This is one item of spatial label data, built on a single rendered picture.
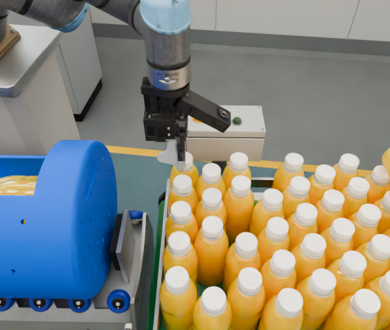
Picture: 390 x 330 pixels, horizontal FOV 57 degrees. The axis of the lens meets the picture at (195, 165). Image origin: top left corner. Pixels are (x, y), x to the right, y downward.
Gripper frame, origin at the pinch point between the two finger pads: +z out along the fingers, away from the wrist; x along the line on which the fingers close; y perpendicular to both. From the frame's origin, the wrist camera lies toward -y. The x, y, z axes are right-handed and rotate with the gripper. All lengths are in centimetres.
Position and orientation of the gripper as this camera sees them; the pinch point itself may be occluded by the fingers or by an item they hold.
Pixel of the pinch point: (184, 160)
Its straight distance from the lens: 79.3
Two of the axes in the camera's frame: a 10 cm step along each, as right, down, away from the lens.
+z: 0.0, 7.0, 7.2
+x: -0.2, 7.2, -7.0
